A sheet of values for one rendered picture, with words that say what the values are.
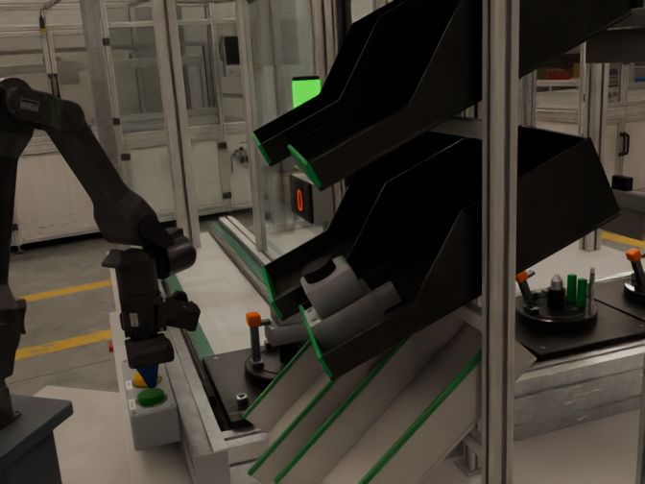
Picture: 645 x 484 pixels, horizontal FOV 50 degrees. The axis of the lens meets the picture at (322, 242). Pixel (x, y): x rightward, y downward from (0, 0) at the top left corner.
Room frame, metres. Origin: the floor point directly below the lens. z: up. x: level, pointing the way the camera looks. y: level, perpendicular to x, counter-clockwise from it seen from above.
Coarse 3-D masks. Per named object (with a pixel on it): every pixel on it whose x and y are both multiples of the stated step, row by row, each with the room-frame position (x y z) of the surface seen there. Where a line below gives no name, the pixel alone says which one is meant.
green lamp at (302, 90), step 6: (294, 84) 1.21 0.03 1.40; (300, 84) 1.20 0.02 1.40; (306, 84) 1.20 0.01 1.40; (312, 84) 1.21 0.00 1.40; (318, 84) 1.21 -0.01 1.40; (294, 90) 1.22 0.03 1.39; (300, 90) 1.21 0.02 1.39; (306, 90) 1.20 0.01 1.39; (312, 90) 1.20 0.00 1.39; (318, 90) 1.21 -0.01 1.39; (294, 96) 1.22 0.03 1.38; (300, 96) 1.21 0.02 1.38; (306, 96) 1.20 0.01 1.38; (312, 96) 1.20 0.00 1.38; (294, 102) 1.22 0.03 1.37; (300, 102) 1.21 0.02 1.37; (294, 108) 1.22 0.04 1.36
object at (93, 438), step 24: (96, 408) 1.14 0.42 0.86; (120, 408) 1.13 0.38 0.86; (72, 432) 1.06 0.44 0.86; (96, 432) 1.05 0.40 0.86; (120, 432) 1.05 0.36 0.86; (72, 456) 0.98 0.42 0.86; (96, 456) 0.98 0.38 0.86; (120, 456) 0.97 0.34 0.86; (72, 480) 0.91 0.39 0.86; (96, 480) 0.91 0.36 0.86; (120, 480) 0.91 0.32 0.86
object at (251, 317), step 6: (252, 312) 1.00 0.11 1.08; (246, 318) 1.00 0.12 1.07; (252, 318) 0.98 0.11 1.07; (258, 318) 0.99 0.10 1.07; (252, 324) 0.98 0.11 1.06; (258, 324) 0.99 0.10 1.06; (264, 324) 0.99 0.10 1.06; (270, 324) 1.00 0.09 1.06; (252, 330) 0.99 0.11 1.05; (258, 330) 0.99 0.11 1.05; (252, 336) 0.99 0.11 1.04; (258, 336) 0.99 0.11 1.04; (252, 342) 0.99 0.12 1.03; (258, 342) 0.99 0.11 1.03; (252, 348) 0.99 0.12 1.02; (258, 348) 0.99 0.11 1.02; (252, 354) 0.99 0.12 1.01; (258, 354) 0.99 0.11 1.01; (258, 360) 0.99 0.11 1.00
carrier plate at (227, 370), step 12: (204, 360) 1.07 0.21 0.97; (216, 360) 1.07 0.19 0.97; (228, 360) 1.06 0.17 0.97; (240, 360) 1.06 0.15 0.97; (216, 372) 1.02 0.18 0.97; (228, 372) 1.02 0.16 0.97; (240, 372) 1.02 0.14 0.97; (216, 384) 0.98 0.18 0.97; (228, 384) 0.98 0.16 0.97; (240, 384) 0.97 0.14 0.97; (216, 396) 0.97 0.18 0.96; (228, 396) 0.94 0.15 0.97; (252, 396) 0.93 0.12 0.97; (228, 408) 0.90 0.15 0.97; (240, 408) 0.90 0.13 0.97; (228, 420) 0.87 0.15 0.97; (240, 420) 0.86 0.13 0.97
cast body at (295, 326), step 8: (272, 312) 1.01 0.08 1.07; (272, 320) 1.02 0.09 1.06; (280, 320) 0.99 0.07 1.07; (288, 320) 0.99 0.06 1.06; (296, 320) 0.99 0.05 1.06; (264, 328) 1.02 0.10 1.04; (272, 328) 0.98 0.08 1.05; (280, 328) 0.99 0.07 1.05; (288, 328) 0.99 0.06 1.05; (296, 328) 0.99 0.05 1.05; (304, 328) 1.00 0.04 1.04; (272, 336) 0.98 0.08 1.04; (280, 336) 0.98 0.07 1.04; (288, 336) 0.99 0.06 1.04; (296, 336) 0.99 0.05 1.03; (304, 336) 1.00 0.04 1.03; (272, 344) 0.98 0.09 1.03; (280, 344) 0.98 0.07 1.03
